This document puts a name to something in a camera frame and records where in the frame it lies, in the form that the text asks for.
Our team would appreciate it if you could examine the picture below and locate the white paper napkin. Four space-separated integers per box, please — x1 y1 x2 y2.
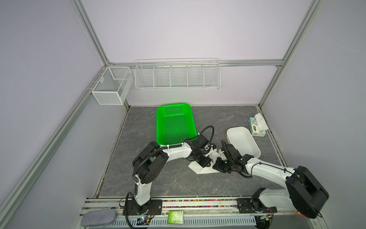
188 149 226 175

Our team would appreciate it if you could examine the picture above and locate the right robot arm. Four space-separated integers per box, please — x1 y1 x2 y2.
213 144 329 219

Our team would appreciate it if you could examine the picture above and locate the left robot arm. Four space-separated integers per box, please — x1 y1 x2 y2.
132 135 217 215

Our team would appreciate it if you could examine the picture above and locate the white oval plastic tub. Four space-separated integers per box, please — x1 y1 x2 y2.
226 127 261 158

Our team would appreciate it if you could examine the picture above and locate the green perforated plastic basket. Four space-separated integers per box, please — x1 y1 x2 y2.
156 103 197 145

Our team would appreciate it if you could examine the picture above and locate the tissue pack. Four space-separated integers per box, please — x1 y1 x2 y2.
249 113 269 137

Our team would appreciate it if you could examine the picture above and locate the small white mesh basket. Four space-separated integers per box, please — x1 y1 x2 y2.
92 66 133 106

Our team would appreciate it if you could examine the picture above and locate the grey cloth pad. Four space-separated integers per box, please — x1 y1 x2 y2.
81 209 117 227

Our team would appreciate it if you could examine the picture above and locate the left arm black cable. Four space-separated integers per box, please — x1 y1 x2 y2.
182 125 215 147

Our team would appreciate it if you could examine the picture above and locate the white slotted cable duct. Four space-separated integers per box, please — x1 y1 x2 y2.
110 216 256 228

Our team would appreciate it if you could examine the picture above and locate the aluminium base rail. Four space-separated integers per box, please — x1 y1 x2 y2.
80 196 305 218

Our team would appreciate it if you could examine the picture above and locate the long white wire shelf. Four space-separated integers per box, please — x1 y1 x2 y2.
134 58 221 90

